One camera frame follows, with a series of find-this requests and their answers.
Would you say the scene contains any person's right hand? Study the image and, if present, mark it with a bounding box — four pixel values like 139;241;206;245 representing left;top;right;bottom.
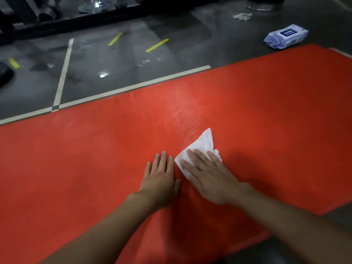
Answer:
179;148;255;206

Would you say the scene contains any person's left hand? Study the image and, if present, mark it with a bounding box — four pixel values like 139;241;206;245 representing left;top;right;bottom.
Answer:
137;151;182;212

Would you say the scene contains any white wet wipe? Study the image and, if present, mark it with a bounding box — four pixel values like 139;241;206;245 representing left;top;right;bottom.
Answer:
174;128;223;180
232;12;253;22

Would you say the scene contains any red mat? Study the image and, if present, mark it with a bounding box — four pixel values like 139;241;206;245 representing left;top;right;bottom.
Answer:
0;44;352;264

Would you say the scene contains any pale blue wipes pack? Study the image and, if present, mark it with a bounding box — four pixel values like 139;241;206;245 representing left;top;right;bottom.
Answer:
263;23;309;50

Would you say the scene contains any person's right forearm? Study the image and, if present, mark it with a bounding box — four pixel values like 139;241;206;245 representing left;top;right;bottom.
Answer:
235;184;352;264

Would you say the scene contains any person's left forearm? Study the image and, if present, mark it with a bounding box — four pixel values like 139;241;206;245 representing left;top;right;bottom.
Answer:
38;191;160;264

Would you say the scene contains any white fluffy padding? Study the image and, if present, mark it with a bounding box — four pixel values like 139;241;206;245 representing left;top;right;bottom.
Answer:
329;47;352;59

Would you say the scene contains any black weight plate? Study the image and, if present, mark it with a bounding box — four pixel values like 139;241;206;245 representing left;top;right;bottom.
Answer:
0;62;16;88

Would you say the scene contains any black gym machine frame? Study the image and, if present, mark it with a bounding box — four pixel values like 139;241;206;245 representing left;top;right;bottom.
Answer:
0;0;237;46

